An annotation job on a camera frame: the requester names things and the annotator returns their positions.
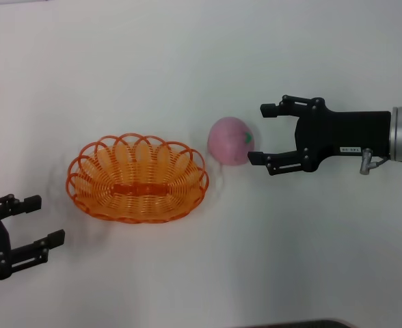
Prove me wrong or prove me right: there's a pink peach with green leaf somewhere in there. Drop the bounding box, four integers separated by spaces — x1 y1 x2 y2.
207 116 256 167

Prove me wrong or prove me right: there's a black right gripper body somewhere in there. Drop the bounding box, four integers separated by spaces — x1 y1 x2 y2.
295 97 392 172

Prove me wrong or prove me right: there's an orange plastic woven basket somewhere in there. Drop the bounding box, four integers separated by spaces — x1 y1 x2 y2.
65 133 210 225

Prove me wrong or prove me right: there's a right wrist cable with plug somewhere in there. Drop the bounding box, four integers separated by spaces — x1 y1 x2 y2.
359 147 390 175

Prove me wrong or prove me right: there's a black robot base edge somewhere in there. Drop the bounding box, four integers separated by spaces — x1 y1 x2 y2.
250 319 351 328

